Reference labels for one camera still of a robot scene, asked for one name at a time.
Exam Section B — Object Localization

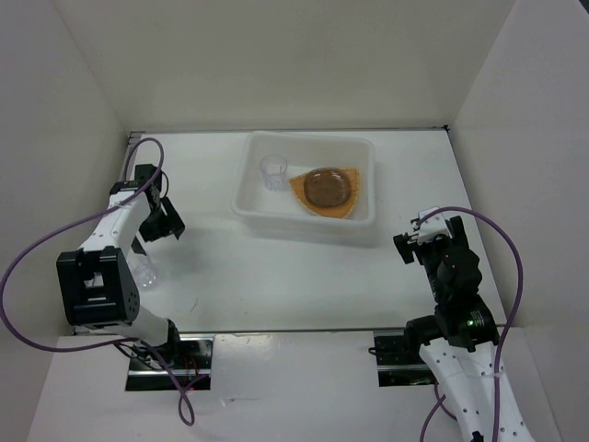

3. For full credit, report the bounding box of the clear glass cup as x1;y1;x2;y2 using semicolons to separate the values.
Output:
260;155;288;192
127;252;158;290

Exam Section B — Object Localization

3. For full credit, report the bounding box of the translucent plastic bin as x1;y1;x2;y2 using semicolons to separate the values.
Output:
231;132;376;246

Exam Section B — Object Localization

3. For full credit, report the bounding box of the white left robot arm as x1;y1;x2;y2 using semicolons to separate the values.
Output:
56;164;185;368

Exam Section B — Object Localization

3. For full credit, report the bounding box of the woven bamboo fan tray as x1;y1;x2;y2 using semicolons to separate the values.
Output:
288;168;361;219

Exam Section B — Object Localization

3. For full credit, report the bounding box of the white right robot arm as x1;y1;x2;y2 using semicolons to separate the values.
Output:
393;206;533;441

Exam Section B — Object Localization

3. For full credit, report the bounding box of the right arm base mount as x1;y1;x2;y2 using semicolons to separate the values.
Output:
368;329;435;388

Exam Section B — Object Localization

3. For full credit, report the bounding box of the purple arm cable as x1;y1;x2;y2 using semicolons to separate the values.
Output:
0;136;208;427
421;205;525;442

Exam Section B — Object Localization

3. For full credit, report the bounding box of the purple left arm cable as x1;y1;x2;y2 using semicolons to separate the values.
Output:
0;136;208;427

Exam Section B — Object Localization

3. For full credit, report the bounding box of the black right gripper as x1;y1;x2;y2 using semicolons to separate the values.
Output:
393;214;466;300

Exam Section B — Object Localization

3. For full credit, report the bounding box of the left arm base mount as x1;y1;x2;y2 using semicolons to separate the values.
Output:
117;333;214;391

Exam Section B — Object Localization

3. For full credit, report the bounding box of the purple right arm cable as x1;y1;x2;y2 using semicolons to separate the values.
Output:
421;205;525;442

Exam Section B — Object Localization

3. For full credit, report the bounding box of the clear glass cup front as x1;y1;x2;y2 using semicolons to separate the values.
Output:
127;252;158;290

